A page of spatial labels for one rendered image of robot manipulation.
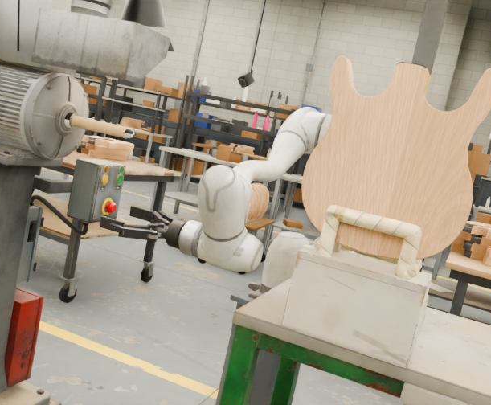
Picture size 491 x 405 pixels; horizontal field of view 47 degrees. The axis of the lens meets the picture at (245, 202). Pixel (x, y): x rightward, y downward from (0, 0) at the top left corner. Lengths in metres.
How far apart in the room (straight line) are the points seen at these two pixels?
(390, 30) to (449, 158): 11.66
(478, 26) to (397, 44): 1.58
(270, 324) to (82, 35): 0.86
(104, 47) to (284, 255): 1.06
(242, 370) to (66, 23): 0.97
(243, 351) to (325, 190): 0.41
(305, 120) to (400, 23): 11.10
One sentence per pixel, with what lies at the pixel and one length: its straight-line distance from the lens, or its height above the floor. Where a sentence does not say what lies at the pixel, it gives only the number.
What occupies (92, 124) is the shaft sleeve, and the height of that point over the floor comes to 1.25.
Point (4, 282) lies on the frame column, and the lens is 1.99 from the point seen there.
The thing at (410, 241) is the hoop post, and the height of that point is 1.18.
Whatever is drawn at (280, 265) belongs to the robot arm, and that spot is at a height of 0.85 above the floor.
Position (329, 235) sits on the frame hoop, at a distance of 1.21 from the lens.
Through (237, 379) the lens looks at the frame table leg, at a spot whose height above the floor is 0.77.
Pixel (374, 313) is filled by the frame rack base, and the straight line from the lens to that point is 1.21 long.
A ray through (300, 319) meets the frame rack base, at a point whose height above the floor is 0.96.
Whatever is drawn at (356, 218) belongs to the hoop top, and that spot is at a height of 1.20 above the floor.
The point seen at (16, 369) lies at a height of 0.37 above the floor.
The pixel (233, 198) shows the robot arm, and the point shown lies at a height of 1.17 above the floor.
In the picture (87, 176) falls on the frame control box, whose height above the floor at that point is 1.07.
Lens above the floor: 1.33
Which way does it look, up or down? 7 degrees down
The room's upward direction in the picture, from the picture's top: 12 degrees clockwise
